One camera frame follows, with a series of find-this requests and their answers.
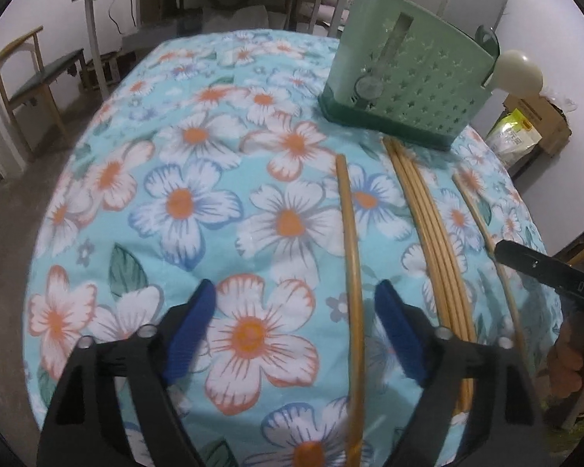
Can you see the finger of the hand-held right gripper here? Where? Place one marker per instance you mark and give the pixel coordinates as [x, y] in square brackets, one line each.
[550, 272]

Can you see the white sack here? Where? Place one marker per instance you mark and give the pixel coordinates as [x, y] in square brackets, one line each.
[236, 19]

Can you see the green yellow rice bag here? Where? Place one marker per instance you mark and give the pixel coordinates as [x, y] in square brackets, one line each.
[511, 136]

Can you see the floral blue blanket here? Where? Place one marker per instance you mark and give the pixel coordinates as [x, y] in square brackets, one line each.
[175, 155]

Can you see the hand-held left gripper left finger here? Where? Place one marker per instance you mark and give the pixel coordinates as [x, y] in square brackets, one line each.
[190, 335]

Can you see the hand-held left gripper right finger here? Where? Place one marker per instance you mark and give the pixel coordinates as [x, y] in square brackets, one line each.
[401, 335]

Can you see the brown cardboard box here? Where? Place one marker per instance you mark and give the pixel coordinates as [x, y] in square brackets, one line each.
[545, 121]

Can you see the bundle of bamboo chopsticks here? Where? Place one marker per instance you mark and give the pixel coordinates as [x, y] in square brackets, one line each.
[433, 233]

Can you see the person's right hand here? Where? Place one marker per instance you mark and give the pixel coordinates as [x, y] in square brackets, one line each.
[567, 350]

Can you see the green plastic utensil basket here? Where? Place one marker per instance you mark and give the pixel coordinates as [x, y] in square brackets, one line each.
[418, 97]

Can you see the cream plastic soup ladle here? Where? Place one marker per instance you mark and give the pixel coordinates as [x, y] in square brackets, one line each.
[516, 72]

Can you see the single bamboo chopstick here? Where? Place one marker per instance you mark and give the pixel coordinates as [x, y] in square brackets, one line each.
[353, 262]
[482, 233]

